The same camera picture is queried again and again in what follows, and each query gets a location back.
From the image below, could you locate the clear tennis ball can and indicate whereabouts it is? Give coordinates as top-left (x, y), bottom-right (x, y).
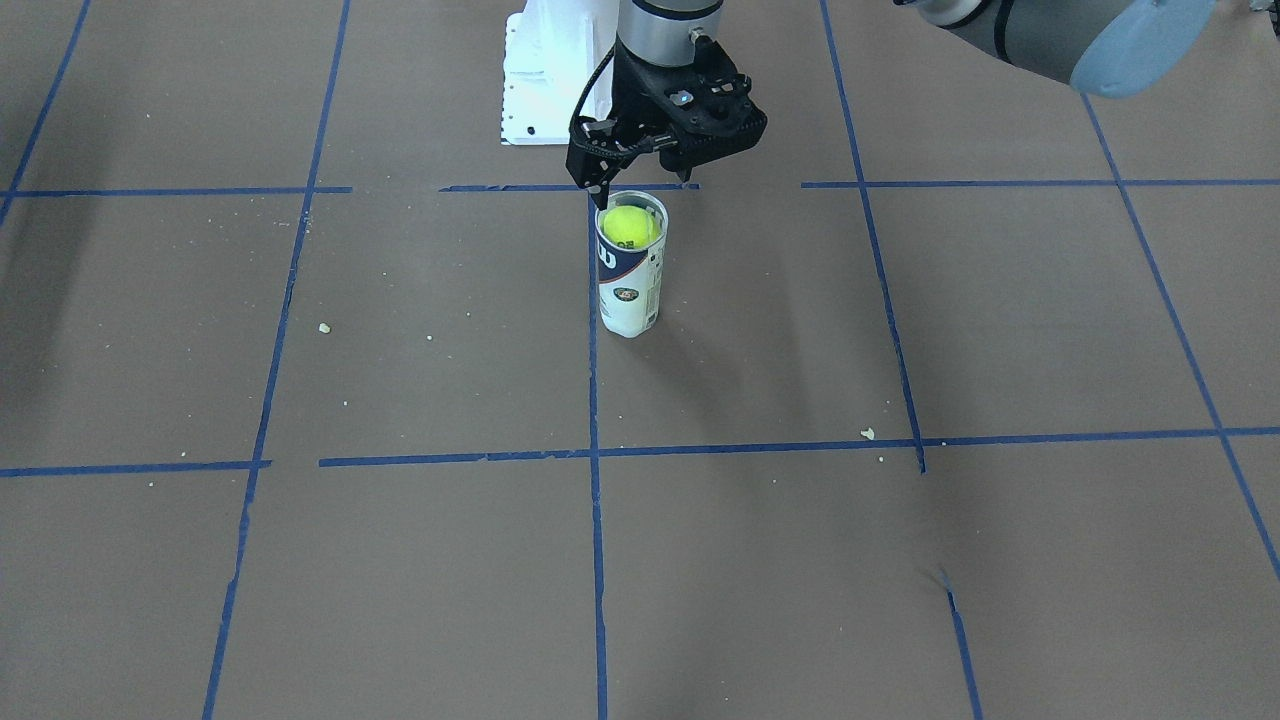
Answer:
top-left (595, 190), bottom-right (668, 338)

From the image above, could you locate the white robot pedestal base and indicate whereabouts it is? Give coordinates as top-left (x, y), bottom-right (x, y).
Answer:
top-left (500, 0), bottom-right (681, 147)

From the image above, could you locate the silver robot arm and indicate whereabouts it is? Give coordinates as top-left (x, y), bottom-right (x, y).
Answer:
top-left (566, 1), bottom-right (1213, 195)

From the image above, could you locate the black camera cable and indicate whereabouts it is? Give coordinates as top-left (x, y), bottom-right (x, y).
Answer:
top-left (568, 45), bottom-right (617, 131)

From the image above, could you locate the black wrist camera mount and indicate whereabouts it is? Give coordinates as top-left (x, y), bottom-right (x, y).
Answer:
top-left (564, 115), bottom-right (664, 211)

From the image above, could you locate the yellow tennis ball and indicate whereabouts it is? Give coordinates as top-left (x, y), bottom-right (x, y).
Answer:
top-left (600, 205), bottom-right (662, 251)

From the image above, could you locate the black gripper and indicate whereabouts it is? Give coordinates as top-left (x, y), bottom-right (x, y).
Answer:
top-left (611, 45), bottom-right (768, 183)

